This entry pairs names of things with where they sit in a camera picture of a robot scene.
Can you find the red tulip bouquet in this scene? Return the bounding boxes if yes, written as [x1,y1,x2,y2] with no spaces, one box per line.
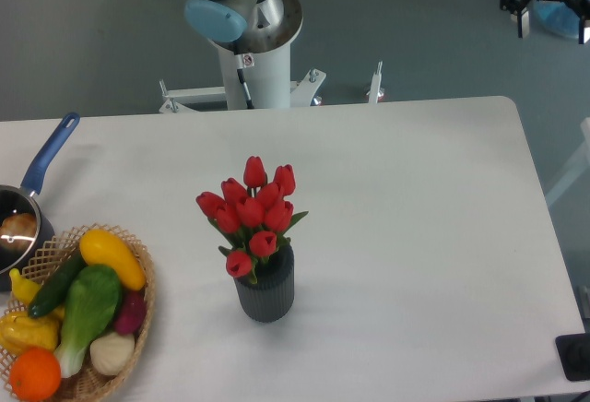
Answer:
[195,156,308,285]

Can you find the dark grey ribbed vase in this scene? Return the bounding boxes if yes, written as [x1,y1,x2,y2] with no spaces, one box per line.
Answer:
[234,245,295,323]

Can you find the blue translucent bag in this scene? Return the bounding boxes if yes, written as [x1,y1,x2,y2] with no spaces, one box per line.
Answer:
[533,1,579,40]

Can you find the black device at edge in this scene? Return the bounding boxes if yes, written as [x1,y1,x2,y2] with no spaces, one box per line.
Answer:
[555,333,590,382]

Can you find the yellow squash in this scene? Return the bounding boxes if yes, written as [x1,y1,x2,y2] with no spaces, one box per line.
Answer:
[79,229,147,291]

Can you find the purple red radish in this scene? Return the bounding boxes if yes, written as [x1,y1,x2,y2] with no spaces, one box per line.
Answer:
[112,291,147,336]

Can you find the green bok choy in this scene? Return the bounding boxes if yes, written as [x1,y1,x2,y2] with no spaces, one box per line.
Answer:
[54,265,122,379]

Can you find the white garlic bulb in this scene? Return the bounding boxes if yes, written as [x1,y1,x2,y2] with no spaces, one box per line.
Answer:
[89,331,135,376]

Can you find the dark green cucumber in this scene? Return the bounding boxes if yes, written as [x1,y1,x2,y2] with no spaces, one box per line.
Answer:
[28,251,87,318]

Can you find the brown bread roll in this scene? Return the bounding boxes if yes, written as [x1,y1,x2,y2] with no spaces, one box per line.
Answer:
[1,213,37,254]

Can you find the small yellow banana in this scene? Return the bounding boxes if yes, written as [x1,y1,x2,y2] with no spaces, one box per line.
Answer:
[8,268,41,313]

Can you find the woven wicker basket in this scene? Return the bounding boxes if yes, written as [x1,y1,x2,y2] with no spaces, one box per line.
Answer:
[0,222,157,402]

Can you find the yellow bumpy gourd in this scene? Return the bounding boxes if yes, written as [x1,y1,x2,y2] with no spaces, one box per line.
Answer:
[1,311,61,356]

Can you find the orange fruit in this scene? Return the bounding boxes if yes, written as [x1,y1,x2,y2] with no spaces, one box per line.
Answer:
[8,348,61,401]

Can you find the white frame at right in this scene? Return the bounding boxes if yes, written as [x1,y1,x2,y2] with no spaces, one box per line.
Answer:
[545,117,589,207]

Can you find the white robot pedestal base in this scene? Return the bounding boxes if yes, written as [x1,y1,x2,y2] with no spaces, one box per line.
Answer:
[158,37,385,114]

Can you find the black cable on pedestal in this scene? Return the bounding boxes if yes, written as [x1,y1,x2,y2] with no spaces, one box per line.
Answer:
[232,40,255,110]

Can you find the blue handled saucepan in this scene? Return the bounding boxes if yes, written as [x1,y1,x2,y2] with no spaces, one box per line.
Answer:
[1,112,80,292]

